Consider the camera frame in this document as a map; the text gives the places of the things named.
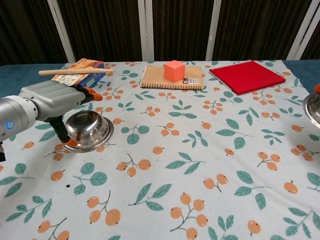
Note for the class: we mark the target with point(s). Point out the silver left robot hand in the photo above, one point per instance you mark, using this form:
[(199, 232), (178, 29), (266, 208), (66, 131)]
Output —
[(55, 100)]

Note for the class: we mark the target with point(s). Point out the metal bowl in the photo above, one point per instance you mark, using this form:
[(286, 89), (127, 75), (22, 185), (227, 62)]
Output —
[(92, 130), (313, 110)]

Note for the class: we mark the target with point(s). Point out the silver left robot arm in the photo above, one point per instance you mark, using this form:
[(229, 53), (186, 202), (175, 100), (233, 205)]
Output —
[(15, 117)]

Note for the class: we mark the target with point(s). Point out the wooden rolling pin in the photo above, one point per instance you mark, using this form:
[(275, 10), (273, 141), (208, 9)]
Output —
[(75, 71)]

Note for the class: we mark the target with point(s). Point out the blue orange cardboard box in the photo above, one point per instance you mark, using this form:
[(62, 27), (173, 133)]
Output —
[(85, 78)]

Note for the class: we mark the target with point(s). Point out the teal table cover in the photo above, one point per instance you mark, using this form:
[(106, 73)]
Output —
[(15, 77)]

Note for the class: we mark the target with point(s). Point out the dark pleated curtain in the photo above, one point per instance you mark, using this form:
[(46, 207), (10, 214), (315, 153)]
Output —
[(105, 27)]

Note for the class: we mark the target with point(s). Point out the kraft spiral notebook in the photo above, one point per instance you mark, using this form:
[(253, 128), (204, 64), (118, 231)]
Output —
[(155, 77)]

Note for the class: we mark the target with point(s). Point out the orange cube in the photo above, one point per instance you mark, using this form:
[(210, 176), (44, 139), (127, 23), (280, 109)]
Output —
[(173, 71)]

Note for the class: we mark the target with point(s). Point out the floral fruit print tablecloth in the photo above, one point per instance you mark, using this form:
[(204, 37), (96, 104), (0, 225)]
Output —
[(175, 140)]

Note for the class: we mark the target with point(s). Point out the red spiral notebook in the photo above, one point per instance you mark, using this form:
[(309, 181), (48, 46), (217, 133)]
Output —
[(247, 76)]

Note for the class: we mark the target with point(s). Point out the white frame post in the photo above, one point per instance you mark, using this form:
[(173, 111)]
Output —
[(302, 27), (146, 30), (61, 30), (213, 30)]

